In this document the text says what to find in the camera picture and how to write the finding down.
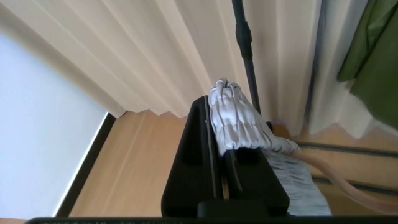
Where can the green long-sleeved shirt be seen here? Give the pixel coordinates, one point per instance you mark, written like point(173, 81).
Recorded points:
point(376, 77)

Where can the black clothes rack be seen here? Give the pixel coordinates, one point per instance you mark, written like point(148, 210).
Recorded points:
point(244, 37)

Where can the pale grey shorts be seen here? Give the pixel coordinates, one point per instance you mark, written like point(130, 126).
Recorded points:
point(236, 121)

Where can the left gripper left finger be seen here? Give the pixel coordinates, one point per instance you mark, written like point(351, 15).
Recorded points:
point(192, 174)

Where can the pink clothes hanger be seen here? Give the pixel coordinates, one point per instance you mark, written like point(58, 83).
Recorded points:
point(339, 183)

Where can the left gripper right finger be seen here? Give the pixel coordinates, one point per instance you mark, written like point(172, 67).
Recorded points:
point(258, 183)

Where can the beige curtain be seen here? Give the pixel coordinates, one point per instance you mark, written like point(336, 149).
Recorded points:
point(155, 46)

